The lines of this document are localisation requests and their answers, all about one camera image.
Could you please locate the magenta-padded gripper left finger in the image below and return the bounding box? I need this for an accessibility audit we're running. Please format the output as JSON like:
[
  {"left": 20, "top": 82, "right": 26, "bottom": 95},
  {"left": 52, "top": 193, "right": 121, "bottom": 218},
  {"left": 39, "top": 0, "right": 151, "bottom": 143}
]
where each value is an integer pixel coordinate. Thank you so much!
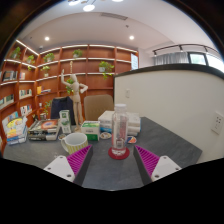
[{"left": 43, "top": 144, "right": 94, "bottom": 187}]

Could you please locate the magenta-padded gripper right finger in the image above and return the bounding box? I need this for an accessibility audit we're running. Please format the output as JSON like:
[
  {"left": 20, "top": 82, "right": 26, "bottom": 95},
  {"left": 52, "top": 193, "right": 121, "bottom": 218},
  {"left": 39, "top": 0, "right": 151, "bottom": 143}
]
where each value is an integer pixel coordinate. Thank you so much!
[{"left": 133, "top": 144, "right": 183, "bottom": 186}]

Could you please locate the clear plastic water bottle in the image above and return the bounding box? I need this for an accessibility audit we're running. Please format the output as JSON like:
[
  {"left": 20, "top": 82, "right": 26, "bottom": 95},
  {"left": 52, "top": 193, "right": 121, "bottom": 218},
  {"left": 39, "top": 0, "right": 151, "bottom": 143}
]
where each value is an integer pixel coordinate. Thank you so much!
[{"left": 110, "top": 103, "right": 130, "bottom": 157}]

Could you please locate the yellow striped white mug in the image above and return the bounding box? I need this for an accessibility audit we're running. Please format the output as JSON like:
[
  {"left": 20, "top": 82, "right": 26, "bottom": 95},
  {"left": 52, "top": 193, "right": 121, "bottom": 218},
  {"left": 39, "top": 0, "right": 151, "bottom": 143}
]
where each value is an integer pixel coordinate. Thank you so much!
[{"left": 60, "top": 132, "right": 89, "bottom": 155}]

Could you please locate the dark book stack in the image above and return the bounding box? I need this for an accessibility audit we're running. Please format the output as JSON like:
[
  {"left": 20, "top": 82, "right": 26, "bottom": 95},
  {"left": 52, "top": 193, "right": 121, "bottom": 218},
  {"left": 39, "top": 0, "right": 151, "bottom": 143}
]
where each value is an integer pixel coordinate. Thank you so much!
[{"left": 27, "top": 118, "right": 62, "bottom": 142}]

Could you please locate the small round printed sticker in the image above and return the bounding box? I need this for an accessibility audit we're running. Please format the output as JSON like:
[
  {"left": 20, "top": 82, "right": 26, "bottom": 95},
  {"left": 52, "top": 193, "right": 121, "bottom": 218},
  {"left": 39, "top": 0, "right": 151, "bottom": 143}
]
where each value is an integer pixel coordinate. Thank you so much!
[
  {"left": 99, "top": 131, "right": 113, "bottom": 140},
  {"left": 126, "top": 135, "right": 138, "bottom": 145}
]

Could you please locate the green and white flat box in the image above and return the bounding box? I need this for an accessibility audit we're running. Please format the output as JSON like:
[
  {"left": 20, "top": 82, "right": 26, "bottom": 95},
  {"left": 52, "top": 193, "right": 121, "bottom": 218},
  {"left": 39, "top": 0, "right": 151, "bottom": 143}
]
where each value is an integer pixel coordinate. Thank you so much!
[{"left": 80, "top": 120, "right": 101, "bottom": 142}]

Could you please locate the flat round red coaster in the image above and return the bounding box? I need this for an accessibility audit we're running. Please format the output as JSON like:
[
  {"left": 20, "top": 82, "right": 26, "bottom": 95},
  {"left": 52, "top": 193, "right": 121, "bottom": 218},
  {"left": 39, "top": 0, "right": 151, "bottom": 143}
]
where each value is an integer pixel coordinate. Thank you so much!
[{"left": 107, "top": 146, "right": 131, "bottom": 161}]

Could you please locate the colourful book stack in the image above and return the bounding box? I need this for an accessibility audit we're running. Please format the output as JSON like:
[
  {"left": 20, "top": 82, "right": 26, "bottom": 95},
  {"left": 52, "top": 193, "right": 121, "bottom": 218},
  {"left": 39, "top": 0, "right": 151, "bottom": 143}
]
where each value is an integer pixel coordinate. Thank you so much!
[{"left": 5, "top": 115, "right": 29, "bottom": 147}]

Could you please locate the dark blue chair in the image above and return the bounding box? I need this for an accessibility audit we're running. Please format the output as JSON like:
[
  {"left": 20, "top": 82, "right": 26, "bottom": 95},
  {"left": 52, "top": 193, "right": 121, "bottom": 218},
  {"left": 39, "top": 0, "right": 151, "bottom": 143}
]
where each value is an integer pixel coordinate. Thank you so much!
[{"left": 50, "top": 96, "right": 77, "bottom": 126}]

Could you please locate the wooden artist mannequin figure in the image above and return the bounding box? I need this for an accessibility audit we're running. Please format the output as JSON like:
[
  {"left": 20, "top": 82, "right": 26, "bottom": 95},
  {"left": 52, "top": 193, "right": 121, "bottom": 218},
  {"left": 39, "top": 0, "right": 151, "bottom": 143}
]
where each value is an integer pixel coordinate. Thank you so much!
[{"left": 59, "top": 68, "right": 89, "bottom": 132}]

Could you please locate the tan chair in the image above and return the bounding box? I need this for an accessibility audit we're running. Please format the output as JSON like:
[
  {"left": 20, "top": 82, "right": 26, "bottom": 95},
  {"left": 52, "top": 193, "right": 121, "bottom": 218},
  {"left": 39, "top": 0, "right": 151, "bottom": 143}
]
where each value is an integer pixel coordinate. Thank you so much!
[{"left": 83, "top": 94, "right": 115, "bottom": 122}]

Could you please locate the orange wooden shelf unit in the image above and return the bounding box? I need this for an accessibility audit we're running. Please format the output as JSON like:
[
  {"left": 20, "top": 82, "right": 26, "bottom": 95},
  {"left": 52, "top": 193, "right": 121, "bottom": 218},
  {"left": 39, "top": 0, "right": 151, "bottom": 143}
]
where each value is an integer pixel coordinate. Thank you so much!
[{"left": 0, "top": 39, "right": 140, "bottom": 156}]

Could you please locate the grey curtain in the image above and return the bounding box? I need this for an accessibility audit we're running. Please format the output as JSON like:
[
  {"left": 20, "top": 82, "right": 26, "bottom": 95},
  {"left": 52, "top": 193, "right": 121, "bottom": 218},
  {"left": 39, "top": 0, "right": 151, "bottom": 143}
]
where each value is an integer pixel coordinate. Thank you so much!
[{"left": 153, "top": 51, "right": 190, "bottom": 66}]

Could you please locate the black-framed window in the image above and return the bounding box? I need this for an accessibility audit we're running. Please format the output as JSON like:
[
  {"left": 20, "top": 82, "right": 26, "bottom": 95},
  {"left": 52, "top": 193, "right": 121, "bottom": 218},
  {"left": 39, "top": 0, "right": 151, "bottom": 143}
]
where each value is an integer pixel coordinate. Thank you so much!
[{"left": 188, "top": 51, "right": 224, "bottom": 73}]

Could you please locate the ceiling air vent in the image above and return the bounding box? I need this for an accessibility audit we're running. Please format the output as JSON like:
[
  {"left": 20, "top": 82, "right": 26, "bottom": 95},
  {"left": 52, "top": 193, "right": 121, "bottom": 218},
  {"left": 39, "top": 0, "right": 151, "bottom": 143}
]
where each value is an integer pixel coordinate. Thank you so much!
[{"left": 99, "top": 12, "right": 129, "bottom": 21}]

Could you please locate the branched ceiling lamp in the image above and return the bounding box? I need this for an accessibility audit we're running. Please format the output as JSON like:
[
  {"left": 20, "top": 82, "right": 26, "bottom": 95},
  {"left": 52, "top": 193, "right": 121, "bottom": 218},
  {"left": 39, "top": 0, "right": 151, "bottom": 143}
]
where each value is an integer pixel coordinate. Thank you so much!
[{"left": 67, "top": 0, "right": 124, "bottom": 13}]

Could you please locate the white wall socket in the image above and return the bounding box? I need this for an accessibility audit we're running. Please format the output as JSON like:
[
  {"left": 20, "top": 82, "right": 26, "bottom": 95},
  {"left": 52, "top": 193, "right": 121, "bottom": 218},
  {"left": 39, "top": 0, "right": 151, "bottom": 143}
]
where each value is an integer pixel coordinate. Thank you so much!
[{"left": 211, "top": 111, "right": 224, "bottom": 135}]

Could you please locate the white wall poster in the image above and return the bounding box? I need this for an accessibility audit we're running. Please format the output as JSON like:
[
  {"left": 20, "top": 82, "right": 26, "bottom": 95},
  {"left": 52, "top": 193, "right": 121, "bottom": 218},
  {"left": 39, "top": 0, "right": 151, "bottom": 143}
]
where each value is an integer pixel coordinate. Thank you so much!
[{"left": 130, "top": 53, "right": 140, "bottom": 71}]

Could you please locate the black ceiling track rail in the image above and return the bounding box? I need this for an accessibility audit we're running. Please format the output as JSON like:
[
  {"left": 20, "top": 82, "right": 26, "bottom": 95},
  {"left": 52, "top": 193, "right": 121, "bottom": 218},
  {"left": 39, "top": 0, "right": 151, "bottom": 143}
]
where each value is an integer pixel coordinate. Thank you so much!
[{"left": 152, "top": 43, "right": 219, "bottom": 56}]

